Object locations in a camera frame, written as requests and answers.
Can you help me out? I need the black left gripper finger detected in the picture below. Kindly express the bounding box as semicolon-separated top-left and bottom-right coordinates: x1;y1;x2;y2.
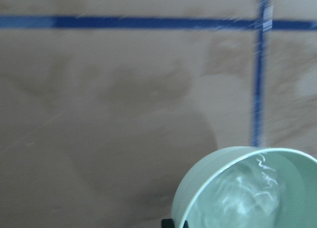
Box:
161;219;175;228

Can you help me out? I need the light green bowl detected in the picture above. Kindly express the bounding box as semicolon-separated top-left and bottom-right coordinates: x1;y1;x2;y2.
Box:
171;147;317;228

